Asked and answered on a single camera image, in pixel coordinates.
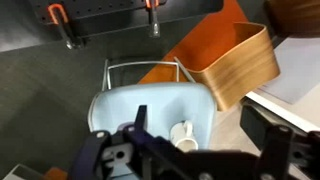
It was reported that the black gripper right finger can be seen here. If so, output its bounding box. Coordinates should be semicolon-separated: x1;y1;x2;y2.
240;105;278;150

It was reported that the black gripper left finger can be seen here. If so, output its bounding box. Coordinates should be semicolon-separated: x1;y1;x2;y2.
134;105;147;131

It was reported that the white ceramic mug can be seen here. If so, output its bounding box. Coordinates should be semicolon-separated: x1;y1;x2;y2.
170;121;199;152

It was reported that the light blue chair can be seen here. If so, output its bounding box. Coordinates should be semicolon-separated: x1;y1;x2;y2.
87;59;218;152

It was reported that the curved wooden stool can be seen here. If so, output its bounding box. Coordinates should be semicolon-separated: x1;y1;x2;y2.
265;0;320;38
187;22;281;111

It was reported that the orange floor mat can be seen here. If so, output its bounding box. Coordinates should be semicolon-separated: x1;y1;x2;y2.
137;0;249;84

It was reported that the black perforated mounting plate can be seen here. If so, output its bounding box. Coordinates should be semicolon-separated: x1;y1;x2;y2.
28;0;224;37

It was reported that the orange-handled clamp right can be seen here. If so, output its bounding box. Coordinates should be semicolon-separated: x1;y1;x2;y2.
145;0;160;37

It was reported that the orange-handled clamp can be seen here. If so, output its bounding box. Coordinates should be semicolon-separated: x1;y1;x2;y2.
48;3;83;49
145;0;160;37

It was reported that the orange-handled clamp left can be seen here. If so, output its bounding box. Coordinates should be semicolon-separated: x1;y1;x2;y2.
48;3;83;49

